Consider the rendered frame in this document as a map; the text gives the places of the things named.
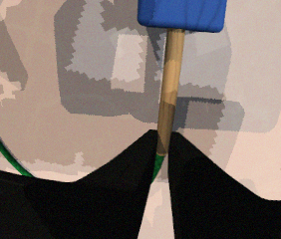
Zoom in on wooden stick with green string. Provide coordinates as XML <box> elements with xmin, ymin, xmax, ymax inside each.
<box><xmin>0</xmin><ymin>28</ymin><xmax>185</xmax><ymax>184</ymax></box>

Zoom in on blue block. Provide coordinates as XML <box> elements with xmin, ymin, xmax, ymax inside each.
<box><xmin>137</xmin><ymin>0</ymin><xmax>227</xmax><ymax>33</ymax></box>

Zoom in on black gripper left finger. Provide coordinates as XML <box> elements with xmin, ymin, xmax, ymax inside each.
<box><xmin>0</xmin><ymin>128</ymin><xmax>157</xmax><ymax>239</ymax></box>

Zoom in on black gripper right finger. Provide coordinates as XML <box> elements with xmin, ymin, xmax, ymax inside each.
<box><xmin>167</xmin><ymin>131</ymin><xmax>281</xmax><ymax>239</ymax></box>

